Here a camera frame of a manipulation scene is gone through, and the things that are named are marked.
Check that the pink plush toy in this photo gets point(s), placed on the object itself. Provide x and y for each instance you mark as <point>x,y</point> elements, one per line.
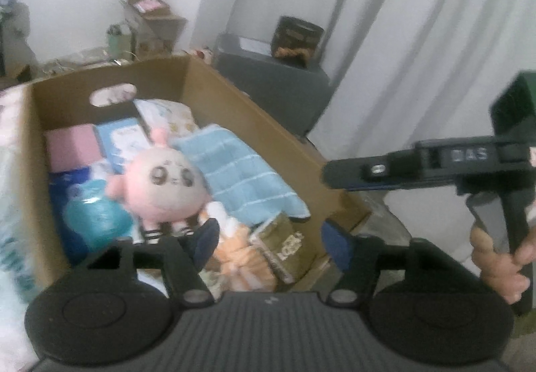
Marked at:
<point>163,183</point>

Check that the gold snack carton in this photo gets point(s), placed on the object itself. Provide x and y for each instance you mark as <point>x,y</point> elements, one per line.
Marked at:
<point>280,246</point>

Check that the dark grey storage bin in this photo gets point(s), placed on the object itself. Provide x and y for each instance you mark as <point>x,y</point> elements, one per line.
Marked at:
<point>272,91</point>

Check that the white plastic bag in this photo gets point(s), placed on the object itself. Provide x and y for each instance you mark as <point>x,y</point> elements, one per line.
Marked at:
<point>16,229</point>

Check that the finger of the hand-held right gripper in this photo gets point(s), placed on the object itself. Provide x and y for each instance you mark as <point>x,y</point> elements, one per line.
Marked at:
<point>385,187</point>
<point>368,171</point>

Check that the white curtain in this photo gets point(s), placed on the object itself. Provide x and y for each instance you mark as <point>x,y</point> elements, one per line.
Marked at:
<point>398,41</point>

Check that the pink sponge block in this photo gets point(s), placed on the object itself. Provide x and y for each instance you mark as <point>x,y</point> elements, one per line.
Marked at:
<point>73,145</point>

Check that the white printed packet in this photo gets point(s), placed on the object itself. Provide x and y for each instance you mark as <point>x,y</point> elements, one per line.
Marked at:
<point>167,114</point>

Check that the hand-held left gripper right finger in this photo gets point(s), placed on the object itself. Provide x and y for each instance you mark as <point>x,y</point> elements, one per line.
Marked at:
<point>337,248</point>

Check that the green carton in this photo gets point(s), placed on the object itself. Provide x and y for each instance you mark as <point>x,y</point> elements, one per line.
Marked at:
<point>119,41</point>

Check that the red white toy figure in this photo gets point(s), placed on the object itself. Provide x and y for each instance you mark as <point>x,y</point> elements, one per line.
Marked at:
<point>204,53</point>

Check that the large cardboard box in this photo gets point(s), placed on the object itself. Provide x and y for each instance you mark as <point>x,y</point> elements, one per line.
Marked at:
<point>259,120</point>

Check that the dark printed box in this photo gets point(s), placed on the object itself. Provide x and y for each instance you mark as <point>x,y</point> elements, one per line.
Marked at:
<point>297,37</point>

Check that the white papers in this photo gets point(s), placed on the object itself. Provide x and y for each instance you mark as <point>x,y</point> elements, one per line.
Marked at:
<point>255,47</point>

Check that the pink packet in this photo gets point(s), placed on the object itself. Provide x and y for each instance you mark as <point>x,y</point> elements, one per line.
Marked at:
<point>149,4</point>

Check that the green patterned cloth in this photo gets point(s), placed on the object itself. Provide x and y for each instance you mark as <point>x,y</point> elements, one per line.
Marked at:
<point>213,282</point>

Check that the dark blue white packet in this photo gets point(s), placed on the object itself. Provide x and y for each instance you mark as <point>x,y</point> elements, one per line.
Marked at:
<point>92,213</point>

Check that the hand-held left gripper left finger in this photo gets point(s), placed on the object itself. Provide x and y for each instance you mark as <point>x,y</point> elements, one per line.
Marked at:
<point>207,242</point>

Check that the person's right hand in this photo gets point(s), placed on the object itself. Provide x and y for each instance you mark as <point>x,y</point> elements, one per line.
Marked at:
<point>498,271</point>

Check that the light blue towel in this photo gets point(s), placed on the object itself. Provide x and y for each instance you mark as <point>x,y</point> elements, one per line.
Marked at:
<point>238,171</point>

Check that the light blue flat pack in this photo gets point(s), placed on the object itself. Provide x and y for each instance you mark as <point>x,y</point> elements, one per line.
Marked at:
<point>125,141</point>

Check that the orange striped towel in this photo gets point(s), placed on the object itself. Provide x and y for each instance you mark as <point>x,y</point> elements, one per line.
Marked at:
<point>243,263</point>

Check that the small open cardboard box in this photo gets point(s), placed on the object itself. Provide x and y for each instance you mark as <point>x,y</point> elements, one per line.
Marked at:
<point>159,28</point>

